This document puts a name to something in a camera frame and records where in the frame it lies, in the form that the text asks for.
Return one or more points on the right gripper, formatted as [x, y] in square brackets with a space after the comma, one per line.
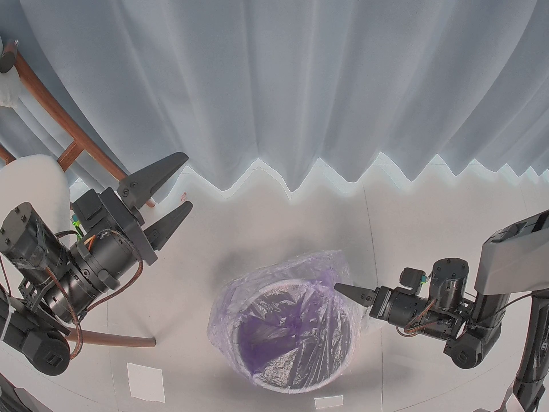
[399, 307]

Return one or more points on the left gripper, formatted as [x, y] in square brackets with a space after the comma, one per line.
[107, 255]

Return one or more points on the purple plastic bag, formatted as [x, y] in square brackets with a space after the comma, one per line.
[274, 337]

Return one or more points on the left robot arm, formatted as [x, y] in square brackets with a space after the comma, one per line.
[25, 238]

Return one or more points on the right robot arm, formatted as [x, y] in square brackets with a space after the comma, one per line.
[506, 264]

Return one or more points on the white trash bin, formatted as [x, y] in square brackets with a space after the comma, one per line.
[296, 385]

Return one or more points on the white cushioned wooden chair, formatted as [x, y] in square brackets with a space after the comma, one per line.
[34, 178]

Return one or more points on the pale blue curtain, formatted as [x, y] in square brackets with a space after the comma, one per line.
[300, 58]

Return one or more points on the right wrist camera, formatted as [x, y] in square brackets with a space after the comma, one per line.
[411, 277]

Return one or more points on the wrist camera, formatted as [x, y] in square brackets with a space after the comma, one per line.
[411, 277]
[88, 206]

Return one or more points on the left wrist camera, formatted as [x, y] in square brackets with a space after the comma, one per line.
[88, 206]

